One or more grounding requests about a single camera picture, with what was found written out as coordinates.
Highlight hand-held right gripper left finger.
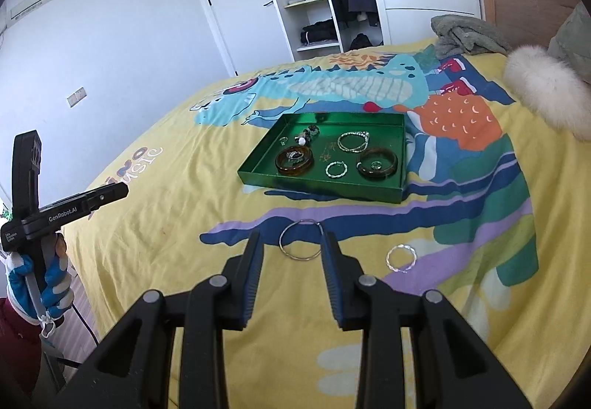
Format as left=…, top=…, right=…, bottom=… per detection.
left=51, top=231, right=265, bottom=409

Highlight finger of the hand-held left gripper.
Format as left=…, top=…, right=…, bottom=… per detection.
left=69, top=182, right=130, bottom=212

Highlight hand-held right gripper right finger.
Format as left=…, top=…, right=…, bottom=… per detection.
left=321, top=231, right=536, bottom=409

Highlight thin silver bangle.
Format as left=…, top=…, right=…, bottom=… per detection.
left=279, top=217, right=325, bottom=261

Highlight amber resin bangle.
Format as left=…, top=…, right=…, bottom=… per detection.
left=275, top=147, right=315, bottom=177

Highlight dark brown bangle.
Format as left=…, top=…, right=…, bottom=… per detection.
left=356, top=146, right=399, bottom=182

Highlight brown beaded bracelet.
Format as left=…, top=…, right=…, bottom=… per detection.
left=295, top=126, right=322, bottom=147

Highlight silver chain bracelet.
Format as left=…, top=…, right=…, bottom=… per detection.
left=337, top=131, right=371, bottom=155

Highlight green metal tray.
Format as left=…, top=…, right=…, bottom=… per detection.
left=237, top=112, right=407, bottom=205

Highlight person's left forearm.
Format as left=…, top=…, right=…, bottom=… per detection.
left=0, top=296, right=44, bottom=409

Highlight person's left hand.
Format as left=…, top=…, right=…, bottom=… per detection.
left=6, top=234, right=75, bottom=324

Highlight yellow dinosaur printed blanket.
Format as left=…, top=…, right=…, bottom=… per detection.
left=60, top=37, right=591, bottom=409

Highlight white door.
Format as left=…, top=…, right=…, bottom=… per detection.
left=193, top=0, right=296, bottom=78

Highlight folded black clothes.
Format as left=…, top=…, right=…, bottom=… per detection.
left=300, top=19, right=338, bottom=45

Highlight grey crumpled garment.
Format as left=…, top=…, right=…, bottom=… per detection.
left=431, top=14, right=513, bottom=59

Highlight white fluffy pillow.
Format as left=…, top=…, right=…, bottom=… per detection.
left=502, top=47, right=591, bottom=142

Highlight wooden headboard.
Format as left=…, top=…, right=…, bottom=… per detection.
left=478, top=0, right=585, bottom=52

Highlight grey-green puffer jacket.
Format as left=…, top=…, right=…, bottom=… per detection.
left=547, top=3, right=591, bottom=84

